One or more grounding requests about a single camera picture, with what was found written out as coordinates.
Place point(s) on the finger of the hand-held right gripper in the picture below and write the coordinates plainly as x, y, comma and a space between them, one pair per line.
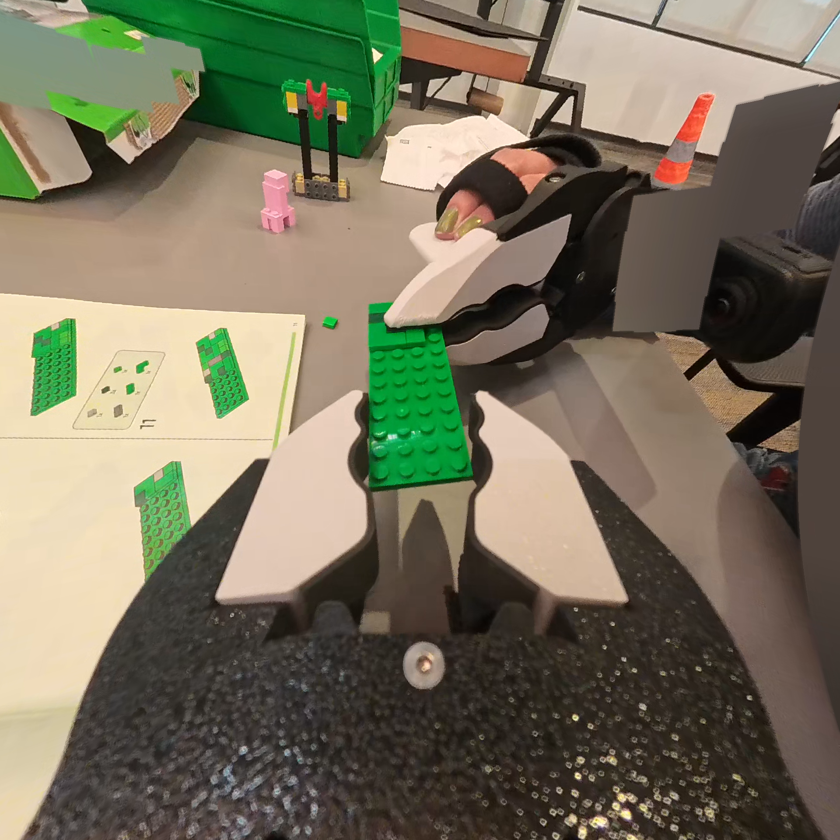
505, 335
473, 269

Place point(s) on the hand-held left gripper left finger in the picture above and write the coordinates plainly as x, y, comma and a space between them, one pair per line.
295, 525

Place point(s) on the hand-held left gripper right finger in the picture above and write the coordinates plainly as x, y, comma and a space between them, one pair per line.
545, 525

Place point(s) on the green studded brick plate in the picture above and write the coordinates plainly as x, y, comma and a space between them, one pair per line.
420, 420

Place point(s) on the person's right hand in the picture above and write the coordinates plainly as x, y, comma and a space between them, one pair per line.
492, 190

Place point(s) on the person's leg in jeans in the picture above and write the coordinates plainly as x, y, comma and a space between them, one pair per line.
814, 217

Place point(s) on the orange traffic cone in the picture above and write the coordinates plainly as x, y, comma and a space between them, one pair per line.
685, 138

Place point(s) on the black brick tower model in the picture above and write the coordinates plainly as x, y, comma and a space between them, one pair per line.
318, 138

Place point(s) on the small pink brick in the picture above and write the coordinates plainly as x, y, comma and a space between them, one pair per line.
277, 201

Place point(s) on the building instruction booklet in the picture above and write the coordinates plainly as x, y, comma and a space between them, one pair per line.
79, 525

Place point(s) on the green plastic bin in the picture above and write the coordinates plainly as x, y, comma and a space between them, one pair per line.
263, 59

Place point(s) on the green brick set box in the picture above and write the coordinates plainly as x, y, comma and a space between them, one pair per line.
79, 105

